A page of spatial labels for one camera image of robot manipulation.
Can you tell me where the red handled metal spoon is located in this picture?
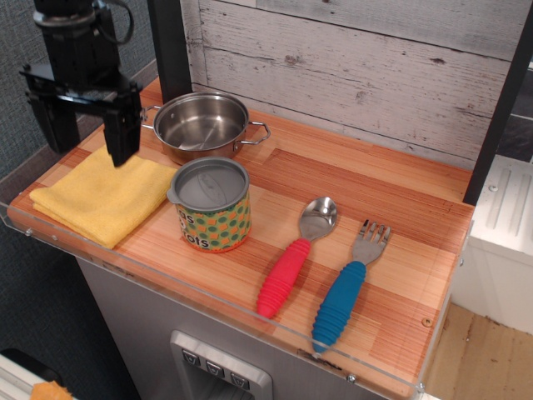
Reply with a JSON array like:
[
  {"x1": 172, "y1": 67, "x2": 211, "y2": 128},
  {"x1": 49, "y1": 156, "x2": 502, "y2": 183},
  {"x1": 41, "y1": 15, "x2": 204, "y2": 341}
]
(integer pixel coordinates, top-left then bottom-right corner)
[{"x1": 257, "y1": 197, "x2": 337, "y2": 318}]

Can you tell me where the black vertical post right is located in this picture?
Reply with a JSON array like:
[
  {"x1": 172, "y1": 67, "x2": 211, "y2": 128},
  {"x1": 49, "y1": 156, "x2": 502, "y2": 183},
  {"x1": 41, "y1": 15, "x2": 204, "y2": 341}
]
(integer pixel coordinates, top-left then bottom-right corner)
[{"x1": 463, "y1": 6, "x2": 532, "y2": 206}]

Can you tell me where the peas and carrots toy can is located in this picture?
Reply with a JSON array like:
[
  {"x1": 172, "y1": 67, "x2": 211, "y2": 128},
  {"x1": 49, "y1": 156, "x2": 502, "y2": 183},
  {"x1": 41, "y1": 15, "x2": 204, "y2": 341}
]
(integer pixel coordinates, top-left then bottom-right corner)
[{"x1": 167, "y1": 157, "x2": 252, "y2": 253}]

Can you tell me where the clear acrylic table guard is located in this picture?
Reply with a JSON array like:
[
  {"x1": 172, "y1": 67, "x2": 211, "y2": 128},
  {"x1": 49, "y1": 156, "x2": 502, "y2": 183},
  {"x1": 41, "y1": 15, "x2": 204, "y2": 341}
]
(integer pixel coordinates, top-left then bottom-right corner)
[{"x1": 1, "y1": 101, "x2": 473, "y2": 399}]

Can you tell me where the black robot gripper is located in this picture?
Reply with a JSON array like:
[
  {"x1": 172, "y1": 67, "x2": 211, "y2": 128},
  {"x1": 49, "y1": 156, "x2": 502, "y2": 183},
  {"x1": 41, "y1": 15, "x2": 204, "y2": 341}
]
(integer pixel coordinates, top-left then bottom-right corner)
[{"x1": 21, "y1": 24, "x2": 142, "y2": 167}]

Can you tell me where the grey toy fridge cabinet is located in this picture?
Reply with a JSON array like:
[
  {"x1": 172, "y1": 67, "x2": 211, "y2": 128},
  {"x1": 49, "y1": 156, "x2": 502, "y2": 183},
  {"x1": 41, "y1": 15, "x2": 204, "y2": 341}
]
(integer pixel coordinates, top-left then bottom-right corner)
[{"x1": 77, "y1": 259, "x2": 378, "y2": 399}]

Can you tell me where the orange object bottom corner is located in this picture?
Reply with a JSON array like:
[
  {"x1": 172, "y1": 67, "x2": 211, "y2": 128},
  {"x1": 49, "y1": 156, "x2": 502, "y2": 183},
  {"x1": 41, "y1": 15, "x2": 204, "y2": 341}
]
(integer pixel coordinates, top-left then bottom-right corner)
[{"x1": 29, "y1": 381, "x2": 74, "y2": 400}]

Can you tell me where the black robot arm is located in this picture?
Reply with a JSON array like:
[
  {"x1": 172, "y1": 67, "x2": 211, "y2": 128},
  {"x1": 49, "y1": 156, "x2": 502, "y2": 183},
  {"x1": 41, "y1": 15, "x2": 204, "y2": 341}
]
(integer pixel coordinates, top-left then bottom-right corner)
[{"x1": 21, "y1": 1, "x2": 142, "y2": 167}]

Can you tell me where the stainless steel toy pot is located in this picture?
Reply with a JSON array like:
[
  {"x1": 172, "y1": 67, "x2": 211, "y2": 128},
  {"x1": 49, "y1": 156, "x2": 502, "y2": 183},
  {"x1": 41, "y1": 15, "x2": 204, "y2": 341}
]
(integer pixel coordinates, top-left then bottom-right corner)
[{"x1": 142, "y1": 92, "x2": 271, "y2": 165}]

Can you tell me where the folded yellow cloth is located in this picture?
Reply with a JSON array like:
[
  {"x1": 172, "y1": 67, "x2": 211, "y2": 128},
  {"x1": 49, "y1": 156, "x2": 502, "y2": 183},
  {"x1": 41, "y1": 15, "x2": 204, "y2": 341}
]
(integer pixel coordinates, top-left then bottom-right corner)
[{"x1": 30, "y1": 147, "x2": 177, "y2": 249}]

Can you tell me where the silver dispenser button panel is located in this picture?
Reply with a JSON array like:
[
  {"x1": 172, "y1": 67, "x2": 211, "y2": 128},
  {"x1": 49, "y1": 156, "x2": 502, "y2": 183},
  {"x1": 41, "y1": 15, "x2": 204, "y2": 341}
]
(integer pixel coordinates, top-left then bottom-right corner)
[{"x1": 170, "y1": 330, "x2": 274, "y2": 399}]

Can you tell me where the white toy sink unit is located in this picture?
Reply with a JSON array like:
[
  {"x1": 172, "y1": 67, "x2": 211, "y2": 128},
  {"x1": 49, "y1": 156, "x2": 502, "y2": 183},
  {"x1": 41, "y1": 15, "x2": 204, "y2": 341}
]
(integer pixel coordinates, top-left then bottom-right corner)
[{"x1": 451, "y1": 155, "x2": 532, "y2": 333}]

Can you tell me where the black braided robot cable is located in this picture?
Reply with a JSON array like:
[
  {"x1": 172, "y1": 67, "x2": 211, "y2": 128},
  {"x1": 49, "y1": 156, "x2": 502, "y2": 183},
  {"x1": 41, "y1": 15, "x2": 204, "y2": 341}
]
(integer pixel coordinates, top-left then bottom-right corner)
[{"x1": 97, "y1": 0, "x2": 135, "y2": 46}]

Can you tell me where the blue handled metal fork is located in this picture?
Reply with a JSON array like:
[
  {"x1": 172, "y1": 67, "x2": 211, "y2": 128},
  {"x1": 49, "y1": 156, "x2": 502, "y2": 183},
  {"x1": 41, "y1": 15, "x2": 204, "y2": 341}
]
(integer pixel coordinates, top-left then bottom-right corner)
[{"x1": 311, "y1": 220, "x2": 391, "y2": 358}]

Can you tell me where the black white object bottom left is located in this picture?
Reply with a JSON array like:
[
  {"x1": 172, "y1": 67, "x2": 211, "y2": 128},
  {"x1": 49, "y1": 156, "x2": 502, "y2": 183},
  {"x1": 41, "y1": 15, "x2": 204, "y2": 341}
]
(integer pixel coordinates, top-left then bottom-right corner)
[{"x1": 1, "y1": 348, "x2": 63, "y2": 399}]

